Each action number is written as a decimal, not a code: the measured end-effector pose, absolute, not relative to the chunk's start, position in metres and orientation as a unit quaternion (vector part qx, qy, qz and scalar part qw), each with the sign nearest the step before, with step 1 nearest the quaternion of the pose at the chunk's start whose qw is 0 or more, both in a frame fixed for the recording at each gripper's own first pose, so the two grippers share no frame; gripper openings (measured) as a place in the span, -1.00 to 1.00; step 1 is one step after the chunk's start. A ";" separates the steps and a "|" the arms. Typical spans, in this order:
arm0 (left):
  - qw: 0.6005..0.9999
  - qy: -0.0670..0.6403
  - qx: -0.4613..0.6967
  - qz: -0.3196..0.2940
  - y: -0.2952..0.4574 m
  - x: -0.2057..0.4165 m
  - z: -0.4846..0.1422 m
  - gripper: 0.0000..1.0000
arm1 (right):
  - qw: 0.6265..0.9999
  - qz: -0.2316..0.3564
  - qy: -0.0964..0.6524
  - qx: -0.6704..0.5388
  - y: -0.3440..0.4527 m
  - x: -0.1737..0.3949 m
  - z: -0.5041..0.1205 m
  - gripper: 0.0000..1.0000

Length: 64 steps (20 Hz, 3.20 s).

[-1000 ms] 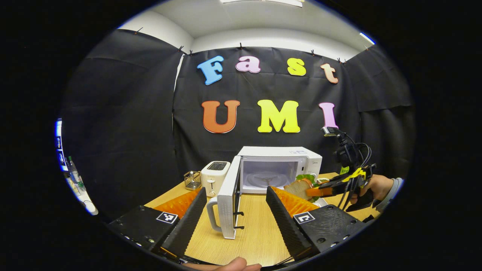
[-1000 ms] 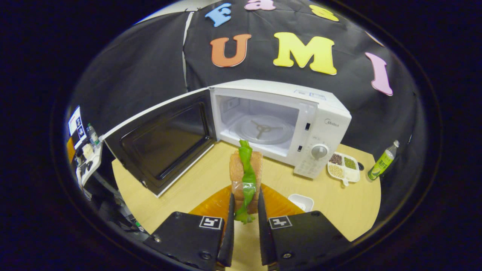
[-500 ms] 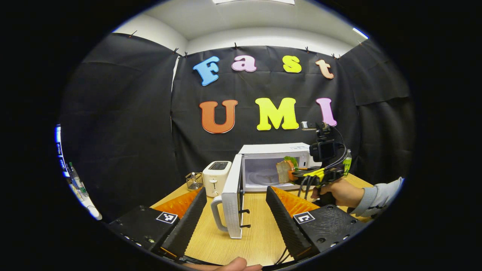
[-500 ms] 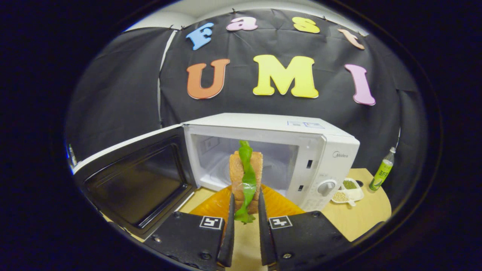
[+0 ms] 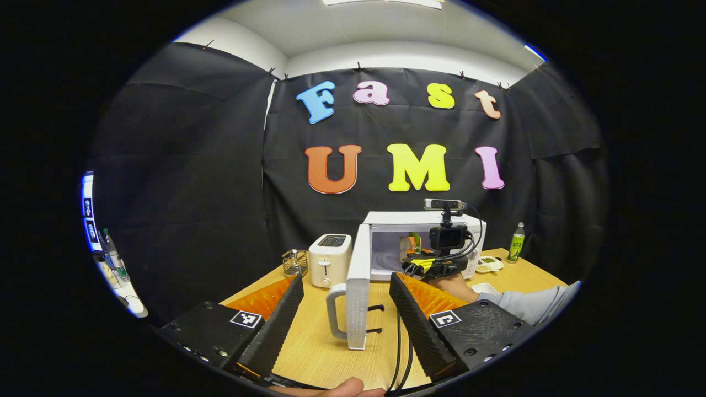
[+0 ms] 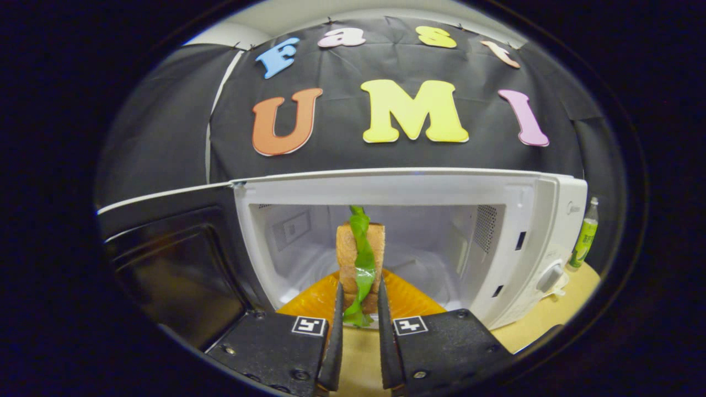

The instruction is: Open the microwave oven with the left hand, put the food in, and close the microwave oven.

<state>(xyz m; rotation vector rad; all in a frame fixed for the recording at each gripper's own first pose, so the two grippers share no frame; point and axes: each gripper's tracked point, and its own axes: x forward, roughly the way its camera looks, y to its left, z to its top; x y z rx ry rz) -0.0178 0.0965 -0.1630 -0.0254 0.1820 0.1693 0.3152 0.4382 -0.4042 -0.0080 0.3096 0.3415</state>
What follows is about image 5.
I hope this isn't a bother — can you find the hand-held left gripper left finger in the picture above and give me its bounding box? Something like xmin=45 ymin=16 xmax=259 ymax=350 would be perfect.
xmin=160 ymin=274 xmax=305 ymax=381

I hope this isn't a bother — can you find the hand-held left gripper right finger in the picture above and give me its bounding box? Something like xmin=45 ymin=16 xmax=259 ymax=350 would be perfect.
xmin=389 ymin=272 xmax=538 ymax=382

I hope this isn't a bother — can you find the white microwave oven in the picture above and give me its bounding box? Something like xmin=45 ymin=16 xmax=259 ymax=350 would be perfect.
xmin=325 ymin=211 xmax=487 ymax=351

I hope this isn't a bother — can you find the green drink bottle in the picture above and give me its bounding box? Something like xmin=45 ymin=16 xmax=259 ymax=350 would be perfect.
xmin=507 ymin=222 xmax=526 ymax=264

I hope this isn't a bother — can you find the white toaster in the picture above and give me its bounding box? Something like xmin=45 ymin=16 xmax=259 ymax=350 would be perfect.
xmin=308 ymin=234 xmax=352 ymax=288

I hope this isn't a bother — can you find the white side table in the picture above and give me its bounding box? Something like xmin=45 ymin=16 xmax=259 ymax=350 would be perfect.
xmin=94 ymin=259 xmax=148 ymax=319

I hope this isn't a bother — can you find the black backdrop cloth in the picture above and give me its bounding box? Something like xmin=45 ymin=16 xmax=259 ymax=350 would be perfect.
xmin=88 ymin=41 xmax=610 ymax=326

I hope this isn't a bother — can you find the clear plastic bottle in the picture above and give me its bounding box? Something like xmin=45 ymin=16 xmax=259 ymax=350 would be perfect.
xmin=102 ymin=229 xmax=130 ymax=282

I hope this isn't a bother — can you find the computer monitor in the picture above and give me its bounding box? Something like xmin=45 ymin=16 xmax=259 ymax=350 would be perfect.
xmin=81 ymin=171 xmax=95 ymax=251

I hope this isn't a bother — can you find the long ceiling light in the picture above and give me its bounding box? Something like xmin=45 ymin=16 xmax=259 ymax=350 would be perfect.
xmin=323 ymin=0 xmax=445 ymax=10

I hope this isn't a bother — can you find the black cable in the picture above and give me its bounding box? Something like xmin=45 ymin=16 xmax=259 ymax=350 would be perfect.
xmin=386 ymin=312 xmax=402 ymax=394
xmin=394 ymin=339 xmax=414 ymax=394

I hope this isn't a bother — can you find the wire basket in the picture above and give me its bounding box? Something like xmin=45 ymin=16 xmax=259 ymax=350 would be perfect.
xmin=281 ymin=249 xmax=309 ymax=277

